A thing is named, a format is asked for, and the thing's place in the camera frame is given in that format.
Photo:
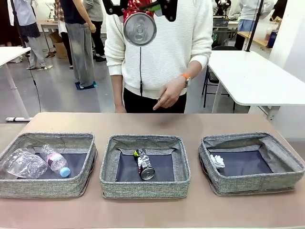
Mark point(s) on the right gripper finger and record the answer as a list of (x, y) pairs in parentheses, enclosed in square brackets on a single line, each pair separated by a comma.
[(114, 7), (169, 10)]

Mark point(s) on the red soda can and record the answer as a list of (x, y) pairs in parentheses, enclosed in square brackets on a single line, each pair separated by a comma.
[(139, 31)]

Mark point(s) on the black and silver drink can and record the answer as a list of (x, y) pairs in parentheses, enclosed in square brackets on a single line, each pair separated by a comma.
[(144, 164)]

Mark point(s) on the white paper ball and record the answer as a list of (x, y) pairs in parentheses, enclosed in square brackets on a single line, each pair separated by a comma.
[(218, 162)]

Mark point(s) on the small pink-label water bottle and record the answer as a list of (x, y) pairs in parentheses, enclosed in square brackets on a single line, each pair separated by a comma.
[(56, 161)]

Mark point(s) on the large crushed clear bottle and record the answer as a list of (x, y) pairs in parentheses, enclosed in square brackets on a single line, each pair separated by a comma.
[(23, 164)]

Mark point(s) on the person's right forearm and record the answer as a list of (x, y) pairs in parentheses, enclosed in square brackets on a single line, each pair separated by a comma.
[(116, 90)]

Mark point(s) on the person's left forearm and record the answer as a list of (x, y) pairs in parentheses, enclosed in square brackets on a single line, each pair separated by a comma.
[(194, 68)]

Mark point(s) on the person's left hand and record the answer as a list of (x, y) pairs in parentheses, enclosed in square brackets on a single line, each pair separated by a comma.
[(172, 93)]

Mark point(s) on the person's right hand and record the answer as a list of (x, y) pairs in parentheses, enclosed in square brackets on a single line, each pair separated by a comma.
[(120, 109)]

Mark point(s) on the bystander in black trousers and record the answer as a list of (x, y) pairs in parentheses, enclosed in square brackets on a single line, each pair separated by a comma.
[(97, 35)]

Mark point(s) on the person in white sweater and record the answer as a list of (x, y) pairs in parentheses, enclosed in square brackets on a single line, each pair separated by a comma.
[(166, 47)]

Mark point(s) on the bystander in grey wide trousers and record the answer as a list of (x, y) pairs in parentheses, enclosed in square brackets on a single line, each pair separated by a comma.
[(81, 47)]

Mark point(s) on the black plastic crate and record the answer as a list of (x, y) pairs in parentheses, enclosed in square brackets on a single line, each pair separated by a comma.
[(221, 22)]

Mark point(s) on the bystander in plaid shirt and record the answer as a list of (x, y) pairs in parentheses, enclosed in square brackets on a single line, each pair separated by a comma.
[(57, 9)]

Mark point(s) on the brown cardboard box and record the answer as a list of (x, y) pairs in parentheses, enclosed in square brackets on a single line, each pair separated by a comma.
[(60, 48)]

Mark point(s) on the orange band wristwatch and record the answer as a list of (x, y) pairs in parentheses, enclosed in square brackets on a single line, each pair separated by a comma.
[(186, 76)]

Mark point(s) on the small wooden table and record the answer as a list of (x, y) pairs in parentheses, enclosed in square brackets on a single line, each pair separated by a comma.
[(47, 23)]

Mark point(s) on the bystander in white top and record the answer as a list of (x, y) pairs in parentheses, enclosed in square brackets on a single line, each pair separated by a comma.
[(247, 23)]

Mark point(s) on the black folding chair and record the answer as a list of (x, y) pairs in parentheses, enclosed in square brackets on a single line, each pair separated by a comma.
[(210, 80)]

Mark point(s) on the blue floor mat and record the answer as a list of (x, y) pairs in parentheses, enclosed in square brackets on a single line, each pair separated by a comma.
[(85, 86)]

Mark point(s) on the black stand pole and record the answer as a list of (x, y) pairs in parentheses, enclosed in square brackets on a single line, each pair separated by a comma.
[(250, 35)]

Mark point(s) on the bystander in pale blue shirt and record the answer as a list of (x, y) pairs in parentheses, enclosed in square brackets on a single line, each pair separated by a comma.
[(26, 14)]

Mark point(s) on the wooden workbench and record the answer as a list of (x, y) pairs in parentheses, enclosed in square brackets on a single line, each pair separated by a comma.
[(257, 39)]

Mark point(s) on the person's black trousers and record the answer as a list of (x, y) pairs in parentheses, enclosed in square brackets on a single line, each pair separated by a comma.
[(138, 102)]

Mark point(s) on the large white table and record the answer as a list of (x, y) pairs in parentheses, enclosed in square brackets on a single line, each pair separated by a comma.
[(250, 76)]

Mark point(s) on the blue bottle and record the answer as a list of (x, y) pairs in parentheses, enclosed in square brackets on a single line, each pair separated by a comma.
[(272, 38)]

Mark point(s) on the grey fabric basket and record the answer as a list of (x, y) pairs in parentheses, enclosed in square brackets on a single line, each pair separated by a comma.
[(143, 190), (250, 183), (47, 188)]

